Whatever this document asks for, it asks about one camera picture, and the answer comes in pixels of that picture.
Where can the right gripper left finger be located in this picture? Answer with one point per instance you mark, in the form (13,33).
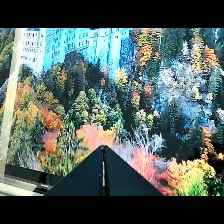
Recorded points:
(85,178)

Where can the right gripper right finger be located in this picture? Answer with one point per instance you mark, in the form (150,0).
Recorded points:
(125,180)

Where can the silver frame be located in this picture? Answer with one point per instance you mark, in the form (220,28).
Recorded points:
(13,188)

